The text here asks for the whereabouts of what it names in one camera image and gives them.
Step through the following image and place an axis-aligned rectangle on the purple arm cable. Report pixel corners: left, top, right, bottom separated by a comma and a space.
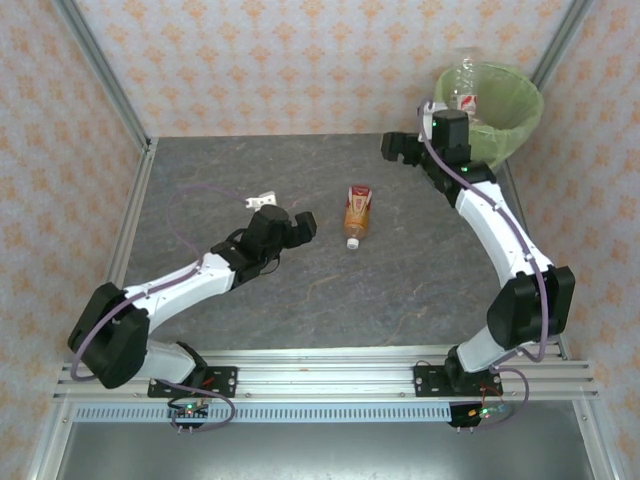
417, 102, 551, 431
68, 183, 237, 431

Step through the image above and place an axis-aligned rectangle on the grey metal panel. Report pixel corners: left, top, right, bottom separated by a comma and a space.
29, 419, 616, 480

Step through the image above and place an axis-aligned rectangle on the small circuit board with LEDs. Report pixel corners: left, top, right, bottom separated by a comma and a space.
449, 399, 511, 429
167, 399, 211, 421

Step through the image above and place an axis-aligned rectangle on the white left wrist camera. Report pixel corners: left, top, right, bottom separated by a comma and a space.
243, 190, 277, 209

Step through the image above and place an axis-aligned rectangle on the aluminium table side rail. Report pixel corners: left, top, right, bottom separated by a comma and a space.
102, 138, 159, 289
499, 159, 574, 361

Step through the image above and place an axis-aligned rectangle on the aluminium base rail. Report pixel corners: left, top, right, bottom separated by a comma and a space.
52, 347, 601, 404

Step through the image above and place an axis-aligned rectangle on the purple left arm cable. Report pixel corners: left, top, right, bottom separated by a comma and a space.
68, 183, 237, 431

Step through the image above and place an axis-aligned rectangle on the grey slotted cable duct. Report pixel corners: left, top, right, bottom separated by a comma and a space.
73, 403, 454, 424

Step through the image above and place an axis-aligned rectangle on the aluminium frame post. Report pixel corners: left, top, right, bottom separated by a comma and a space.
51, 0, 154, 151
529, 0, 599, 91

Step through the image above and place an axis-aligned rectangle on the brown tea bottle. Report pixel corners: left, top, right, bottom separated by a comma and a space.
342, 184, 375, 251

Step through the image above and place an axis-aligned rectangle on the green-lined trash bin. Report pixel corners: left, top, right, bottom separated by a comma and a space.
433, 60, 546, 171

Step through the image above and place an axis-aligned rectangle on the aluminium frame leg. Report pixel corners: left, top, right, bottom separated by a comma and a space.
572, 399, 619, 480
24, 402, 76, 480

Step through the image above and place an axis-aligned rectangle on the long ribbed bottle red-white label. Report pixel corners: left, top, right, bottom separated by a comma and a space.
448, 45, 482, 125

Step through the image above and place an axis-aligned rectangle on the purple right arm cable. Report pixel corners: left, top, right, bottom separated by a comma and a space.
417, 102, 551, 431

